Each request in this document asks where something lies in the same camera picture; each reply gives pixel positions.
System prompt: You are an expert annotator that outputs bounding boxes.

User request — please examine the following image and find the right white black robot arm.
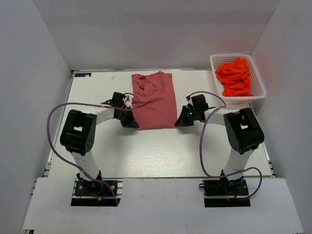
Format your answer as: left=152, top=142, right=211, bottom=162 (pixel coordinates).
left=175, top=104, right=264, bottom=195

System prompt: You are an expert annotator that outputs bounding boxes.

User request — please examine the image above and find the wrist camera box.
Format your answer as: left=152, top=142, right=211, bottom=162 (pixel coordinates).
left=101, top=92, right=130, bottom=109
left=186, top=94, right=209, bottom=111

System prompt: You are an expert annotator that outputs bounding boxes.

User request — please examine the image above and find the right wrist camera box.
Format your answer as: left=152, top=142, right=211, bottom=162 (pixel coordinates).
left=186, top=94, right=209, bottom=111

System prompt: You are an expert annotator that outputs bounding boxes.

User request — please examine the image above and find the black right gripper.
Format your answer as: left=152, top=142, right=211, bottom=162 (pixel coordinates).
left=175, top=106, right=199, bottom=127

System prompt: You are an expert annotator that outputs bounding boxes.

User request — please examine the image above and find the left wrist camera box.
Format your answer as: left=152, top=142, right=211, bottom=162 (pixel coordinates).
left=101, top=92, right=130, bottom=109

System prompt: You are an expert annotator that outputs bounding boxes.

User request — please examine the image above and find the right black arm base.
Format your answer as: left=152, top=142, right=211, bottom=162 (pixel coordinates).
left=199, top=176, right=251, bottom=208

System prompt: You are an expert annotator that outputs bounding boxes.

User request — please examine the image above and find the pink red t-shirt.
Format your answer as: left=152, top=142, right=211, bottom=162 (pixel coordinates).
left=132, top=71, right=177, bottom=130

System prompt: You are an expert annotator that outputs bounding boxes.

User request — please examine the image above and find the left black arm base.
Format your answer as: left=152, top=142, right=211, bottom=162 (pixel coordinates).
left=71, top=173, right=123, bottom=207

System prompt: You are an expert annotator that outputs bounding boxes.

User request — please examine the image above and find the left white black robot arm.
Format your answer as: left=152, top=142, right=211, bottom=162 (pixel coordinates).
left=60, top=107, right=139, bottom=195

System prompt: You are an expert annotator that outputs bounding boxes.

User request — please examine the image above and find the white perforated plastic basket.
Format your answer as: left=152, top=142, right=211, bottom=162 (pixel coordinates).
left=210, top=54, right=266, bottom=103

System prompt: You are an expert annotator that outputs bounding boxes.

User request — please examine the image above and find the orange crumpled t-shirt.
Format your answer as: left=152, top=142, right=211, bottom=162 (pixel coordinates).
left=215, top=58, right=253, bottom=97

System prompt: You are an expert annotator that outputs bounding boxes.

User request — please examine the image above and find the small blue label sticker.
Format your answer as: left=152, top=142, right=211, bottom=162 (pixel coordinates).
left=74, top=73, right=92, bottom=78

